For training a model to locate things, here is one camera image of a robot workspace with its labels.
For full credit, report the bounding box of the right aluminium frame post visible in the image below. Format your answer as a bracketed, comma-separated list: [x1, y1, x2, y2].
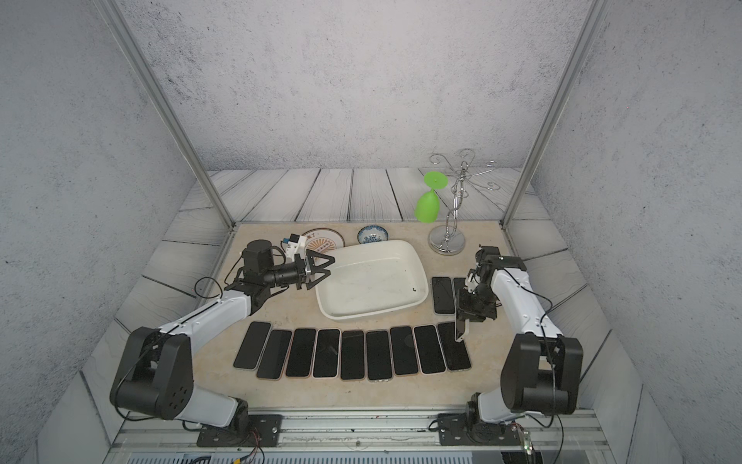
[500, 0, 610, 231]

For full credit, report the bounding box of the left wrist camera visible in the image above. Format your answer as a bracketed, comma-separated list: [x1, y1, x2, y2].
[280, 234, 307, 261]

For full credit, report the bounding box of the aluminium front rail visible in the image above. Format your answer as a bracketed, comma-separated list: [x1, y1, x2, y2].
[105, 407, 615, 463]

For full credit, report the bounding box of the eleventh phone cream case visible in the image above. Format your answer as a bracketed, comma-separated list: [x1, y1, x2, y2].
[431, 276, 455, 315]

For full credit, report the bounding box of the small blue white dish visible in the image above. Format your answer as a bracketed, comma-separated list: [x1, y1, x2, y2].
[357, 224, 388, 245]

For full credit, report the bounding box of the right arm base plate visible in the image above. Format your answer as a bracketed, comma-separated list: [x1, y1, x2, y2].
[429, 414, 521, 447]

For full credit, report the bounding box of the white storage tray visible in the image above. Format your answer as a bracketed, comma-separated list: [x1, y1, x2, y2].
[315, 240, 429, 321]

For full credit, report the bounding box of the phone with pink case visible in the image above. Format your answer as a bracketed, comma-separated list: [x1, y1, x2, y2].
[390, 326, 419, 376]

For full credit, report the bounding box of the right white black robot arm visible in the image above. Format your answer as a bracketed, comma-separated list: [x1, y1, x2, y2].
[454, 246, 584, 429]

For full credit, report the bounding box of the green plastic wine glass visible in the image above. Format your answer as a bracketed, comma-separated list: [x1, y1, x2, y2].
[415, 171, 448, 223]

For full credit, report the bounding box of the aluminium frame post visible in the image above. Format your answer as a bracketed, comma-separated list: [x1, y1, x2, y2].
[500, 0, 610, 231]
[94, 0, 236, 231]

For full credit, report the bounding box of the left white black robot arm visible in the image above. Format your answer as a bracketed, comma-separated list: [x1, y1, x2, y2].
[109, 234, 335, 438]

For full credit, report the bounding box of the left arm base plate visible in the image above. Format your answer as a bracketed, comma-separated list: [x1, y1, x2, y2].
[196, 414, 284, 449]

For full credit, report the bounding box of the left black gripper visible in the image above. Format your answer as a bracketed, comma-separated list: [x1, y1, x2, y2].
[261, 251, 334, 291]

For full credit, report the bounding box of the twelfth phone dark case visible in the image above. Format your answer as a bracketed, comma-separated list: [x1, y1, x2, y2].
[453, 278, 466, 298]

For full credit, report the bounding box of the round plate with red rim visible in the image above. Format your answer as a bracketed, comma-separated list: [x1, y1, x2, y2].
[303, 227, 345, 254]

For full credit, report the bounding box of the silver wire glass rack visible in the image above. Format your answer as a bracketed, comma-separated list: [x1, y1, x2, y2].
[428, 148, 502, 256]

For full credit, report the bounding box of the phone white case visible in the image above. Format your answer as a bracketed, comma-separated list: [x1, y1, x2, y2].
[256, 330, 293, 380]
[233, 321, 272, 370]

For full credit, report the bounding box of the left aluminium frame post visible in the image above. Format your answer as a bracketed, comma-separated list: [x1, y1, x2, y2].
[94, 0, 236, 231]

